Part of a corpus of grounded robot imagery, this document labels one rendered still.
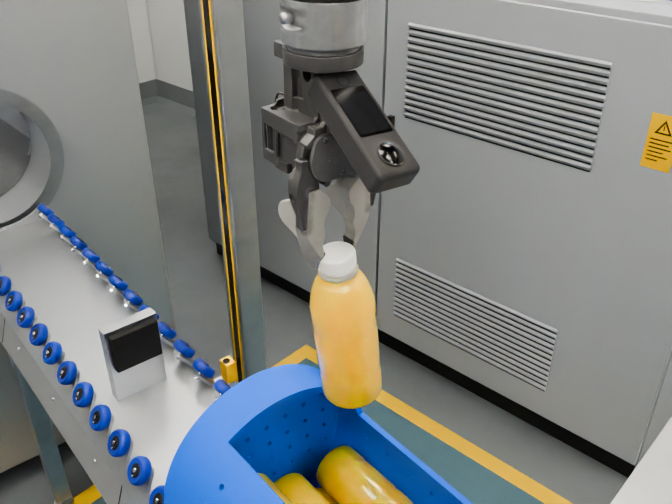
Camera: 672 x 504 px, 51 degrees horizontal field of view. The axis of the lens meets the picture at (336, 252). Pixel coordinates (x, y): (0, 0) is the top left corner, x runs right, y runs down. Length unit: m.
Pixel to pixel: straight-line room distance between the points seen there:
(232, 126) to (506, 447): 1.61
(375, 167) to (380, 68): 1.83
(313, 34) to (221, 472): 0.50
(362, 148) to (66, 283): 1.24
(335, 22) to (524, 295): 1.83
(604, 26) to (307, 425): 1.33
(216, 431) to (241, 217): 0.70
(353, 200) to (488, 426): 2.01
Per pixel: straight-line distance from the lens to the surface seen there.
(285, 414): 0.98
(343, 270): 0.69
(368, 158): 0.57
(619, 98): 1.98
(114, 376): 1.33
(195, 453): 0.88
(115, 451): 1.23
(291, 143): 0.65
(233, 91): 1.38
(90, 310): 1.62
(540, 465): 2.55
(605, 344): 2.29
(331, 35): 0.59
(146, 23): 5.75
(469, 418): 2.65
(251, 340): 1.66
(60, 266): 1.81
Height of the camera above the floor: 1.82
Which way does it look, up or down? 31 degrees down
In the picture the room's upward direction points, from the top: straight up
